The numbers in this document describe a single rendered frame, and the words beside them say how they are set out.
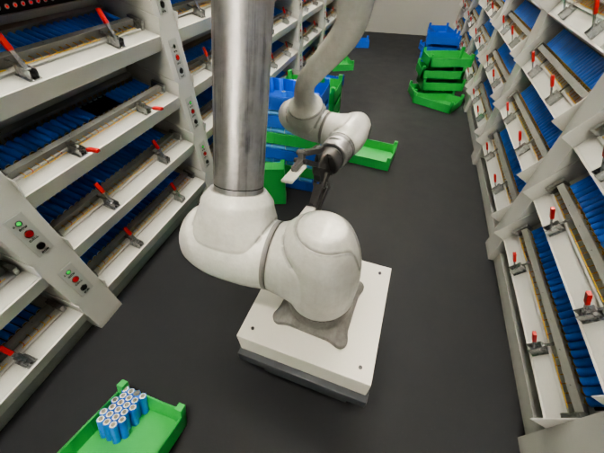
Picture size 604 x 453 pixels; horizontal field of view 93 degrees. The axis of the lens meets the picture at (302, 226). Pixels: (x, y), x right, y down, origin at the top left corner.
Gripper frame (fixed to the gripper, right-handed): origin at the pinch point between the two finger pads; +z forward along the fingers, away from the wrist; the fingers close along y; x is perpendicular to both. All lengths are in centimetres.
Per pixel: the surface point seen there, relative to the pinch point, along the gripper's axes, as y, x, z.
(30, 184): 16, -53, 30
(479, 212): -59, 41, -77
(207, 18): 31, -67, -55
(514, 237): -44, 53, -49
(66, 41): 38, -61, 0
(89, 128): 19, -60, 9
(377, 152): -50, -18, -102
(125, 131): 15, -58, 2
